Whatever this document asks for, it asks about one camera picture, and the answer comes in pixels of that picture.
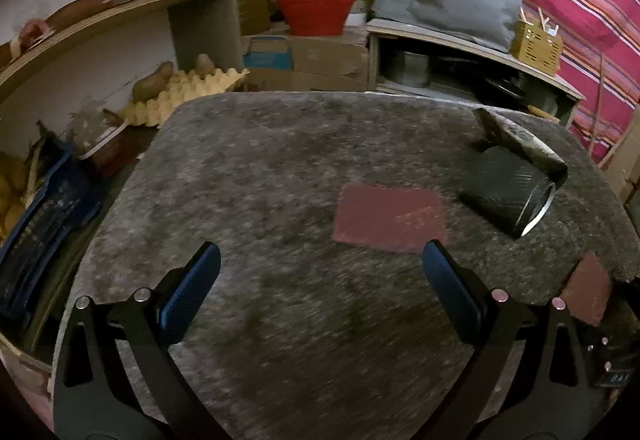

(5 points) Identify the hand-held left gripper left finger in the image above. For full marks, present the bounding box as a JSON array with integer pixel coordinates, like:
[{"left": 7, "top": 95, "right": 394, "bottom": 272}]
[{"left": 52, "top": 241, "right": 231, "bottom": 440}]

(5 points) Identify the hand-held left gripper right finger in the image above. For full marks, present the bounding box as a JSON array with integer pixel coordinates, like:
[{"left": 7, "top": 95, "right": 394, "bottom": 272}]
[{"left": 422, "top": 241, "right": 593, "bottom": 440}]

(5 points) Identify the small maroon patch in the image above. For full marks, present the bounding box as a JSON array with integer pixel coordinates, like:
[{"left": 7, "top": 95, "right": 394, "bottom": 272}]
[{"left": 559, "top": 251, "right": 614, "bottom": 328}]

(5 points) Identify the large maroon patch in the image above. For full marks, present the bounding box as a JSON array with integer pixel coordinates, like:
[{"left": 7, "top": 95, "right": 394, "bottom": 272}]
[{"left": 332, "top": 183, "right": 448, "bottom": 255}]

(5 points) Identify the dark blue plastic crate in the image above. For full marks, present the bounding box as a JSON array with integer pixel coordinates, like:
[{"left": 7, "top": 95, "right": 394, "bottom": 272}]
[{"left": 0, "top": 145, "right": 103, "bottom": 321}]

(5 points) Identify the brown box with white rim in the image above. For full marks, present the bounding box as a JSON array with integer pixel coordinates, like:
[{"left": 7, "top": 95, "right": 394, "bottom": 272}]
[{"left": 65, "top": 110, "right": 141, "bottom": 175}]

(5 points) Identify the single paper egg carton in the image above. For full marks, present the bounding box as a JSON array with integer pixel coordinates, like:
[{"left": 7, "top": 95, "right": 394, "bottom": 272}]
[{"left": 121, "top": 68, "right": 249, "bottom": 128}]

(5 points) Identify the yellow produce pile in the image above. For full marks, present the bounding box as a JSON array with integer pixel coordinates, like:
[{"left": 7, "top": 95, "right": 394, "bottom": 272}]
[{"left": 0, "top": 155, "right": 31, "bottom": 241}]

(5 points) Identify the large potato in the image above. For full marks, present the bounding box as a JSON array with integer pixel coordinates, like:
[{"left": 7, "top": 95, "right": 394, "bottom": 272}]
[{"left": 131, "top": 61, "right": 176, "bottom": 101}]

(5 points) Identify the blue printed box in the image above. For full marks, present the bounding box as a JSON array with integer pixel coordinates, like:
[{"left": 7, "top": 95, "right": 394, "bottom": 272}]
[{"left": 243, "top": 36, "right": 293, "bottom": 70}]

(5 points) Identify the wooden side cabinet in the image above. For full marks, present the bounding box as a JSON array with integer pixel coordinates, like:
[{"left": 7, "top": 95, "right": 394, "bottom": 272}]
[{"left": 365, "top": 18, "right": 587, "bottom": 128}]

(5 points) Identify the brown cardboard box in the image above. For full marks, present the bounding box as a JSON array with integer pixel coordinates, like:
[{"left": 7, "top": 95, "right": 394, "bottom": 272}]
[{"left": 242, "top": 36, "right": 371, "bottom": 93}]

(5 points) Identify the yellow wooden slotted basket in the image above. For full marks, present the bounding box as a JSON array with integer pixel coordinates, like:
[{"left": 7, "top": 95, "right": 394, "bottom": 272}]
[{"left": 510, "top": 17, "right": 564, "bottom": 76}]

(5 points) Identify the wooden shelf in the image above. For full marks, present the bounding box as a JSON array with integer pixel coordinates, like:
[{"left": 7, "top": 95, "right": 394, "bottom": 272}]
[{"left": 0, "top": 0, "right": 241, "bottom": 121}]

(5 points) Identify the red plastic basin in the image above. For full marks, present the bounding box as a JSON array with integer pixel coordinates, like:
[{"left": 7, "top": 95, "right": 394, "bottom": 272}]
[{"left": 274, "top": 0, "right": 358, "bottom": 36}]

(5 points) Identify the black pan with wooden handle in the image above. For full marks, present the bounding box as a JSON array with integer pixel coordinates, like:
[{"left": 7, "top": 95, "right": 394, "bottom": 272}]
[{"left": 480, "top": 74, "right": 561, "bottom": 123}]

